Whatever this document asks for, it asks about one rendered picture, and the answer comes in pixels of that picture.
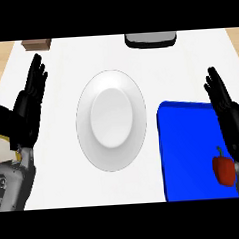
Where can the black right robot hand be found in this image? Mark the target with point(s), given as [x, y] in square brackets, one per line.
[231, 118]

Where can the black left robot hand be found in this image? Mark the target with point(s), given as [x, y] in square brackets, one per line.
[26, 113]

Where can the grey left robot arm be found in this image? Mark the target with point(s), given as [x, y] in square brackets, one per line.
[13, 184]

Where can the blue tray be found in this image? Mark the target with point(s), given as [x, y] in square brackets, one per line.
[190, 147]

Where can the red bell pepper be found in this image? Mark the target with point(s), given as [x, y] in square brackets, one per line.
[224, 170]

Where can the white oval plate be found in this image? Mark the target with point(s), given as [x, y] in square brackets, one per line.
[111, 120]

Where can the yellow-rimmed white bowl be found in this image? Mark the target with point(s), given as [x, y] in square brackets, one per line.
[1, 148]

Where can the brown wooden block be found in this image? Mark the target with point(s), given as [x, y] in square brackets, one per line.
[36, 44]

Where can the black and grey appliance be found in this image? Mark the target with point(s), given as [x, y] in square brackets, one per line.
[150, 40]

